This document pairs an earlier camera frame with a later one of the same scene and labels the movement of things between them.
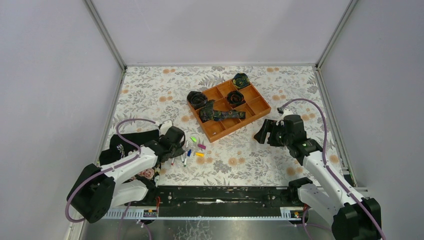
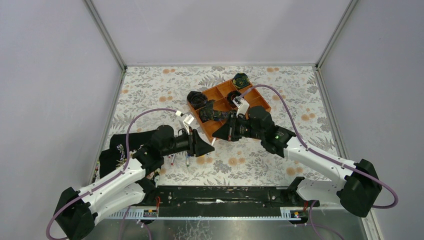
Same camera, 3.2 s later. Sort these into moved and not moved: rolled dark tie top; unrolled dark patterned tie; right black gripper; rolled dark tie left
Moved: right black gripper
Not moved: unrolled dark patterned tie; rolled dark tie top; rolled dark tie left
